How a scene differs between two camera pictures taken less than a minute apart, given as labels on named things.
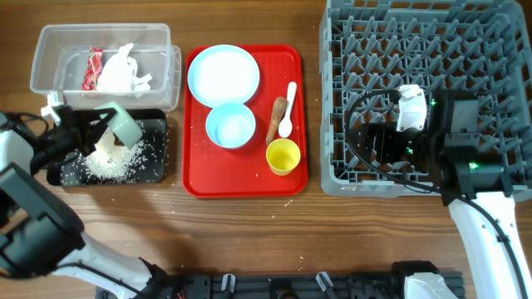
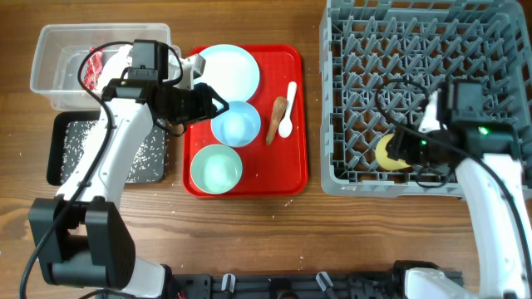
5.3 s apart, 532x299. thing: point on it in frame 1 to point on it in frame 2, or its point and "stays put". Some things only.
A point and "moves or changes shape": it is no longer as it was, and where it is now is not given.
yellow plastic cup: x=283 y=155 moves or changes shape
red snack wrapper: x=93 y=69 stays put
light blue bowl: x=230 y=125 moves or changes shape
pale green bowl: x=122 y=125 moves or changes shape
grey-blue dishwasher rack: x=481 y=48 stays put
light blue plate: x=223 y=74 stays put
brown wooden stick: x=278 y=109 stays put
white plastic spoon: x=286 y=126 stays put
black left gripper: x=80 y=124 to x=204 y=106
